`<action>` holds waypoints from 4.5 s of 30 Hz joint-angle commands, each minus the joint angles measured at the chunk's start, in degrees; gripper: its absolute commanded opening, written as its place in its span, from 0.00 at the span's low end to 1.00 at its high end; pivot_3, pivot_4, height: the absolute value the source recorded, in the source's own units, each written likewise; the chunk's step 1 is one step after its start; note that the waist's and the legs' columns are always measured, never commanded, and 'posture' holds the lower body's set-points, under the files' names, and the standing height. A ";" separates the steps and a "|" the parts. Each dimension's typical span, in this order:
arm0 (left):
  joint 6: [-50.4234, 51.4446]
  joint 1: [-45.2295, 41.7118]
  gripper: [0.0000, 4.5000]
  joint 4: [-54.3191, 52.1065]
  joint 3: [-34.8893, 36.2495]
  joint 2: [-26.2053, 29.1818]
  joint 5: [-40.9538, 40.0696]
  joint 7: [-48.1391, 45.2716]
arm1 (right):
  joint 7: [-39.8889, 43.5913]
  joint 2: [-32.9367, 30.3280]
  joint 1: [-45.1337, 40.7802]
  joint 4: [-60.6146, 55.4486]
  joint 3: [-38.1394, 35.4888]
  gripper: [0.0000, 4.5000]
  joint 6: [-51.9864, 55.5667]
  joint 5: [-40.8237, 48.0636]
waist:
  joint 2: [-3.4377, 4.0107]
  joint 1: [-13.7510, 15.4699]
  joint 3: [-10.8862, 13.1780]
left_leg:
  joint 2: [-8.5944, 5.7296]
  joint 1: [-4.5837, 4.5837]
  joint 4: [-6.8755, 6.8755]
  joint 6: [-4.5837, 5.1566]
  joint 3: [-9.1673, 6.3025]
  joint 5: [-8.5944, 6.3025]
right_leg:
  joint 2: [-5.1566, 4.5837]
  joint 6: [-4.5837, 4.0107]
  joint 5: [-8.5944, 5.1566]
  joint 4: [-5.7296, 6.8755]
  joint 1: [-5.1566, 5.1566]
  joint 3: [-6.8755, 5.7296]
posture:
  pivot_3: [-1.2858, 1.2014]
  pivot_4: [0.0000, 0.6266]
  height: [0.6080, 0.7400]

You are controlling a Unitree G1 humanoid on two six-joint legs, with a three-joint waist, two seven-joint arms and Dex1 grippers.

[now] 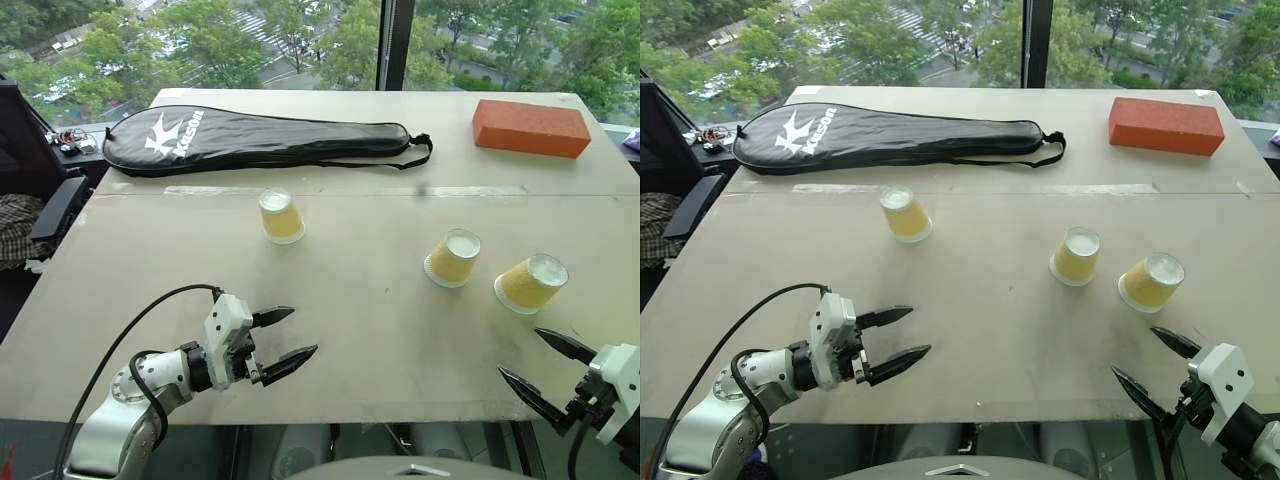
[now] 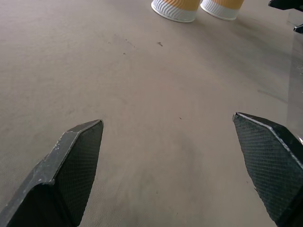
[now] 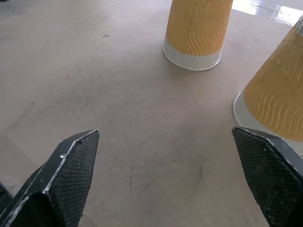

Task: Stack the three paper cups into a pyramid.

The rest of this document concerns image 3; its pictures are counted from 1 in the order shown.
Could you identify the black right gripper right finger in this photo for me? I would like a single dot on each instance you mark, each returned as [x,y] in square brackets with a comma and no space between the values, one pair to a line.
[265,175]

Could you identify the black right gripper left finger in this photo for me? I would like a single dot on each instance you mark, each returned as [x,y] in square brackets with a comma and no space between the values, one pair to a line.
[68,175]

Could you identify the orange rippled paper cup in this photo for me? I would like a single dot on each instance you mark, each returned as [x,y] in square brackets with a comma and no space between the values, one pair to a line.
[196,30]
[277,94]

